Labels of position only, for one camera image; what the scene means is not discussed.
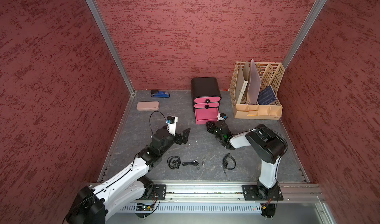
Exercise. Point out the aluminium front rail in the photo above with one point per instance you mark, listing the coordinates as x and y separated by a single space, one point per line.
231 192

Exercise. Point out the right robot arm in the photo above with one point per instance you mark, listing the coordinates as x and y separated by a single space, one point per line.
269 146

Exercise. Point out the right corner aluminium post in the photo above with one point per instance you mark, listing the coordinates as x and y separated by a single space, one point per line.
305 28

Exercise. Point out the beige file organizer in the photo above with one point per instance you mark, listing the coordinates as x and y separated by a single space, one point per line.
271 74

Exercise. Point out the vented metal strip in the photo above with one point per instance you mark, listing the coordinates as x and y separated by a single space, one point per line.
210 208

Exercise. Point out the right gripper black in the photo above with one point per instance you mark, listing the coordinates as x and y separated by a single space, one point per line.
212 125

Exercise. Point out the blue stapler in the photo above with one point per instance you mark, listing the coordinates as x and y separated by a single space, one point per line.
159 94

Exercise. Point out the left corner aluminium post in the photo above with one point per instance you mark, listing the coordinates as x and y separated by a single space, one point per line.
110 44

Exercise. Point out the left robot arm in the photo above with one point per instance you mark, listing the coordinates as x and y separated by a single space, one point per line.
98 204

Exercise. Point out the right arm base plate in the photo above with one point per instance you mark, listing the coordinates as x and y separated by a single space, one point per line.
251 192

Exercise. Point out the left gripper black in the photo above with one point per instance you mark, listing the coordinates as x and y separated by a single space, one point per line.
184 137

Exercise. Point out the dark blue notebook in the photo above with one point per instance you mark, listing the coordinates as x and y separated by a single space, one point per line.
267 96

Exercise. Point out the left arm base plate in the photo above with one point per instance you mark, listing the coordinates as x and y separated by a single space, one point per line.
155 192

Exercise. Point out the black earphones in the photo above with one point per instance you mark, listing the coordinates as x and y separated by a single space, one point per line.
174 162
193 163
228 163

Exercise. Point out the pink drawer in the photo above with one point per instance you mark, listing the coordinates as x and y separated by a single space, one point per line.
207 99
206 105
204 115

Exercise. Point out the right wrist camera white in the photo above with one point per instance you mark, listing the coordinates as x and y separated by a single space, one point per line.
221 117

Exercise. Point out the corner aluminium post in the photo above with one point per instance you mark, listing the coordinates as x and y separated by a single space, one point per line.
305 28
110 44

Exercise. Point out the pink pencil case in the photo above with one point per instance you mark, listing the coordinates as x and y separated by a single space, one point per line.
148 106

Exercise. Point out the white booklet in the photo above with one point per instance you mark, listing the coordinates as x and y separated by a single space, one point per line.
240 90

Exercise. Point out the black drawer cabinet shell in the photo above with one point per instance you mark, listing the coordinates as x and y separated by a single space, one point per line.
204 87

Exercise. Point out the translucent plastic folder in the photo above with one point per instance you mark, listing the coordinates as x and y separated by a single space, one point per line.
254 84

